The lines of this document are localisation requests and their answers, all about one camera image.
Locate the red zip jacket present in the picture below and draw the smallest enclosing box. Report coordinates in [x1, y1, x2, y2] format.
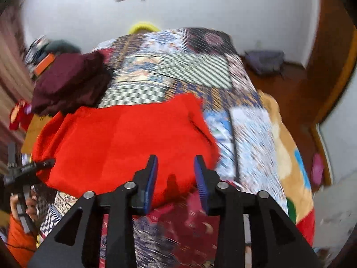
[32, 93, 219, 207]

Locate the orange sleeve forearm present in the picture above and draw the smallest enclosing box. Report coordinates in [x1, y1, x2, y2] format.
[7, 215, 36, 267]

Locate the pile of folded clothes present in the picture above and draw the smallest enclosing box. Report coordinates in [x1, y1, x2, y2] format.
[24, 35, 51, 67]

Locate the person's left hand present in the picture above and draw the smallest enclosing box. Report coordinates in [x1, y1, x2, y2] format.
[10, 191, 39, 223]

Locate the tan fleece blanket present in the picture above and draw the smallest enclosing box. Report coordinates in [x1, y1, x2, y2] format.
[258, 90, 315, 245]

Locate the red plush toy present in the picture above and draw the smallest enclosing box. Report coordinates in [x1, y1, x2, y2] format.
[9, 99, 34, 132]

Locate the pink slipper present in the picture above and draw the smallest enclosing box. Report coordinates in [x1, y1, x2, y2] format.
[311, 153, 324, 186]

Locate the striped red beige curtain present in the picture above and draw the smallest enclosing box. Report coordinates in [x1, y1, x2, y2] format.
[1, 3, 33, 167]

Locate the dark maroon garment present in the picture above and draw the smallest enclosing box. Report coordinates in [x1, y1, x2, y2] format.
[31, 51, 112, 116]

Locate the orange box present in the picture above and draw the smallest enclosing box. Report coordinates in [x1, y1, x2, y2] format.
[33, 53, 56, 76]

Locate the brown wooden wardrobe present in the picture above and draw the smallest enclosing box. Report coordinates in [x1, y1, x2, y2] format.
[302, 0, 357, 124]

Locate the patchwork patterned bedspread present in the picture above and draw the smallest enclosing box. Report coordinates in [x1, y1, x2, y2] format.
[33, 28, 288, 267]

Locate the dark grey backpack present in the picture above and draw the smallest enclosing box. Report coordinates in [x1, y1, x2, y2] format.
[245, 50, 285, 76]

